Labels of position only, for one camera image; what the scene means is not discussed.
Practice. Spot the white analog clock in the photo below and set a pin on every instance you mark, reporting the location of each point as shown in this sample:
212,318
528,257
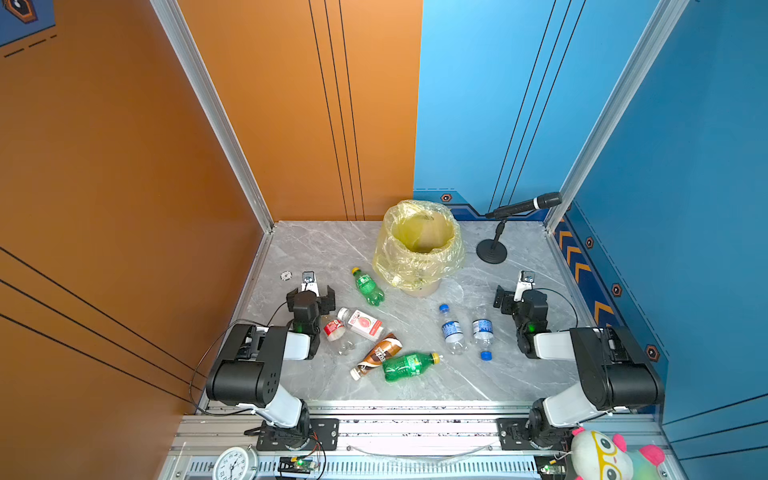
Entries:
236,463

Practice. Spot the small red label bottle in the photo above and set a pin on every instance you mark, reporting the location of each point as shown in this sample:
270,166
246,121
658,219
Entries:
336,334

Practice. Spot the aluminium rail base frame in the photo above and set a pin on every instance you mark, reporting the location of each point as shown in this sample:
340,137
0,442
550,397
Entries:
378,440

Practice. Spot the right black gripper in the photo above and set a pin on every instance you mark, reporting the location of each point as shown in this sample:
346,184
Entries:
501,298

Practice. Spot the bin with yellow bag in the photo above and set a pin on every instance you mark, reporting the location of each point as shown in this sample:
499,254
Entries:
419,244

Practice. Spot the right aluminium corner post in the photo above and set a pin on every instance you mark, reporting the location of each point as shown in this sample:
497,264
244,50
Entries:
654,36

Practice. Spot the guava juice bottle white cap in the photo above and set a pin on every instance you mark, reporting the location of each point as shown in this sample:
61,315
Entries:
361,323

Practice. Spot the water bottle blue cap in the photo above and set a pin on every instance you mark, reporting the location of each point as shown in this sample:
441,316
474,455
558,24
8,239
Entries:
451,330
483,333

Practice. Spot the green circuit board left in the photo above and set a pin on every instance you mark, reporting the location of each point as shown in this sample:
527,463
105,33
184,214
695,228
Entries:
296,466

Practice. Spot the plush toy with glasses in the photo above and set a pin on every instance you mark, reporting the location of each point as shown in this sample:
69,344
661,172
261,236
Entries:
594,455

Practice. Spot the brown coffee drink bottle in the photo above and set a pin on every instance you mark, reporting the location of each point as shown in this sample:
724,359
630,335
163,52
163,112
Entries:
385,349

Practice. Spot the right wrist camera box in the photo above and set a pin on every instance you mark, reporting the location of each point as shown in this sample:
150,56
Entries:
525,282

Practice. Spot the green soda bottle front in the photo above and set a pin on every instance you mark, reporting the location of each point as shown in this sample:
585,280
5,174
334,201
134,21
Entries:
409,365

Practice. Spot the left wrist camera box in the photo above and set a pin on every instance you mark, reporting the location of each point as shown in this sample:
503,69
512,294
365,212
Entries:
309,283

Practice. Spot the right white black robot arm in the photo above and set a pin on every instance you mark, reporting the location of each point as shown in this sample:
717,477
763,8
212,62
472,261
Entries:
614,374

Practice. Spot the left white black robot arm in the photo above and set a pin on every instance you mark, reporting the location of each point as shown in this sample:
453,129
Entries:
247,371

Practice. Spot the left aluminium corner post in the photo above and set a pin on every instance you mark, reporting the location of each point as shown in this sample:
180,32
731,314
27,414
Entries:
177,31

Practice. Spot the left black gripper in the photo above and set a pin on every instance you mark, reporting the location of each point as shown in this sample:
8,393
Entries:
327,298

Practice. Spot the aluminium corner post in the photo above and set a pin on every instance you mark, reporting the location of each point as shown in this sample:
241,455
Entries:
654,36
177,31

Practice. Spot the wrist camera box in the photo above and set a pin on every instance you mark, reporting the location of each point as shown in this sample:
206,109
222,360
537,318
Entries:
525,282
309,283

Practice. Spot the green soda bottle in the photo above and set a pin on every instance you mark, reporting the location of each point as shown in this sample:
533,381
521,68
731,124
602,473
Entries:
409,365
368,288

